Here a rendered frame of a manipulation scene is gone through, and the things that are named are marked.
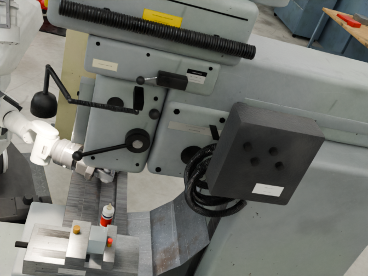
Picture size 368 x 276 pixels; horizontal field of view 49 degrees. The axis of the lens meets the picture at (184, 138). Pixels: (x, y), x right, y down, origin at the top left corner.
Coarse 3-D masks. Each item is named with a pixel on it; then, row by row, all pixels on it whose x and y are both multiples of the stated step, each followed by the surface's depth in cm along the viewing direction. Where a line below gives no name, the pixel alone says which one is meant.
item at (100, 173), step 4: (96, 172) 128; (100, 172) 128; (104, 172) 128; (96, 176) 129; (100, 176) 129; (104, 176) 129; (108, 176) 128; (112, 176) 128; (108, 180) 129; (112, 180) 129
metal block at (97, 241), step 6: (96, 228) 127; (102, 228) 127; (90, 234) 124; (96, 234) 125; (102, 234) 125; (90, 240) 123; (96, 240) 123; (102, 240) 123; (90, 246) 124; (96, 246) 124; (102, 246) 124; (90, 252) 126; (96, 252) 126; (102, 252) 126
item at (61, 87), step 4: (48, 68) 104; (52, 68) 104; (52, 72) 103; (52, 76) 102; (56, 76) 102; (56, 80) 100; (60, 80) 101; (56, 84) 100; (60, 84) 99; (60, 88) 98; (64, 88) 98; (64, 92) 97; (64, 96) 96; (68, 96) 96
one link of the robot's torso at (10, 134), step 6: (6, 132) 179; (0, 138) 175; (6, 138) 176; (0, 144) 175; (6, 144) 177; (0, 150) 178; (0, 156) 193; (0, 162) 193; (0, 168) 193; (0, 174) 196
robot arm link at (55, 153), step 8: (40, 136) 129; (40, 144) 129; (48, 144) 129; (56, 144) 129; (64, 144) 129; (32, 152) 131; (40, 152) 130; (48, 152) 130; (56, 152) 128; (32, 160) 131; (40, 160) 131; (48, 160) 133; (56, 160) 129
